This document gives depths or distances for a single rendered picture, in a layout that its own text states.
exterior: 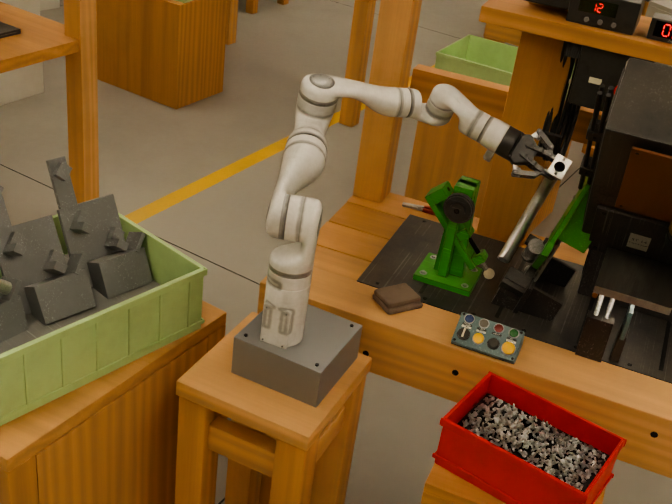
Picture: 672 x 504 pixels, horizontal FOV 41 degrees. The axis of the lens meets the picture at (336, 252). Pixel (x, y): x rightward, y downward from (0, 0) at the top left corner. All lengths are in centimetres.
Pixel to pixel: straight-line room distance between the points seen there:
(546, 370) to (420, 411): 127
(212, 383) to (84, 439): 30
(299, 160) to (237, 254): 219
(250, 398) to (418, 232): 82
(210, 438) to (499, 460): 63
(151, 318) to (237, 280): 180
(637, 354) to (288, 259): 89
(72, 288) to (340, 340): 63
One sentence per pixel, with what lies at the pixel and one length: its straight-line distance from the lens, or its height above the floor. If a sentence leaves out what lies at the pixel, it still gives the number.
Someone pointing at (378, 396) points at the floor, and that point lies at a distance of 335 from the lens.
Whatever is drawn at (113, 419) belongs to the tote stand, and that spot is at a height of 70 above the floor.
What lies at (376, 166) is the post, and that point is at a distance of 265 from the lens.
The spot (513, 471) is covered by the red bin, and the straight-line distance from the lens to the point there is 185.
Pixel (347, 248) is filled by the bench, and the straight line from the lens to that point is 244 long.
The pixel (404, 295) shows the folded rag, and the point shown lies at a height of 93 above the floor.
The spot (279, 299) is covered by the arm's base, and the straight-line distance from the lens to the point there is 187.
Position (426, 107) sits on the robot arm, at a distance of 225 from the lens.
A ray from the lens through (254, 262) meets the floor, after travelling 401.
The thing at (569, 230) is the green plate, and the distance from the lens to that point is 217.
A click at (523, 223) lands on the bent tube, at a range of 230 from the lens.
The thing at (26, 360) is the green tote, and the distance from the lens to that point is 193.
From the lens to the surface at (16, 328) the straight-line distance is 213.
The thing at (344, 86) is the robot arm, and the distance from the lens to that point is 213.
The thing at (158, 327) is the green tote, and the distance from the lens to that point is 213.
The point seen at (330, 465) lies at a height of 56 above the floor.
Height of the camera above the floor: 210
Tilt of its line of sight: 30 degrees down
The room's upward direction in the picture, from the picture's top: 8 degrees clockwise
